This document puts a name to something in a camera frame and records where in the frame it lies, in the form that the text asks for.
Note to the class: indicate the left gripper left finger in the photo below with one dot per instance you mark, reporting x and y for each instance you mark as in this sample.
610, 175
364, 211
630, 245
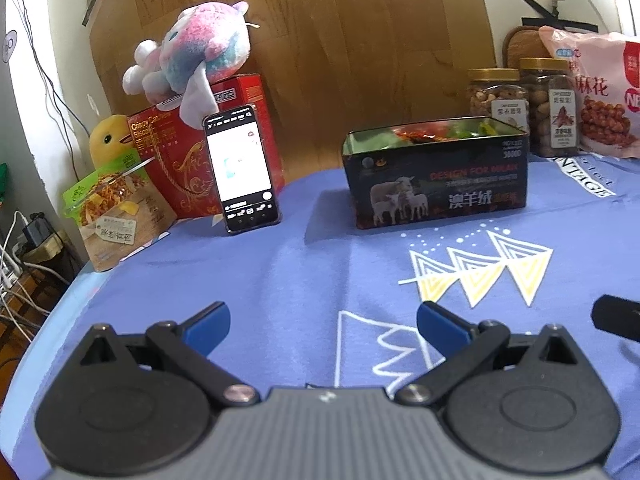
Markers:
128, 404

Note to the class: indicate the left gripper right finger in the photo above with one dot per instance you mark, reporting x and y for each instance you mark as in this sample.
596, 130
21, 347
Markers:
521, 403

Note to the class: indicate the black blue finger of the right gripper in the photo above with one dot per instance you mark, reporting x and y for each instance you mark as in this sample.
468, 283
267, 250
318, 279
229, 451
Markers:
617, 316

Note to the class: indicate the light green snack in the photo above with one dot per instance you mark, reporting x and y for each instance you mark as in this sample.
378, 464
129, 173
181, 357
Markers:
471, 129

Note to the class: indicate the red snack packet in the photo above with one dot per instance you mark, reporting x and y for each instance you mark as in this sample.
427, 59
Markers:
423, 132

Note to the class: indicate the green brown snack bag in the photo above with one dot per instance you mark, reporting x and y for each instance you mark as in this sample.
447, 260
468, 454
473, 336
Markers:
118, 210

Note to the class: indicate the blue printed tablecloth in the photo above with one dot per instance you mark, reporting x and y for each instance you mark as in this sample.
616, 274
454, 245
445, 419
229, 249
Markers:
316, 301

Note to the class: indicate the nut jar gold lid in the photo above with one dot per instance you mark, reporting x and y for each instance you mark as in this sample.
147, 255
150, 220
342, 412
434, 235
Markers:
498, 93
553, 121

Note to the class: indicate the pink fried dough snack bag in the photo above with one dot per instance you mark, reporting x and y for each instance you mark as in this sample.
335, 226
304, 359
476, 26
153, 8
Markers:
606, 73

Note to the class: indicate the black sheep tin box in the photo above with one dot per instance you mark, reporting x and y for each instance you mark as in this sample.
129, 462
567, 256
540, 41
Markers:
393, 181

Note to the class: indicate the red gift box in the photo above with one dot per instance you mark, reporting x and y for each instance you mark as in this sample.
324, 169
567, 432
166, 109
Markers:
179, 161

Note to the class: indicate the yellow duck plush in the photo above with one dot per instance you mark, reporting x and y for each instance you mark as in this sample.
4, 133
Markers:
110, 139

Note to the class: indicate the black smartphone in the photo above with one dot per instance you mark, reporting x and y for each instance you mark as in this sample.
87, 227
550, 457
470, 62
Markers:
245, 187

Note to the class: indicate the round wooden board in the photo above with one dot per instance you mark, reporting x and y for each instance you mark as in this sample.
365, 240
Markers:
522, 42

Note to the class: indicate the pink blue plush toy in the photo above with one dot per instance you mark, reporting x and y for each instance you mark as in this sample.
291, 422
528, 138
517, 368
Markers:
207, 43

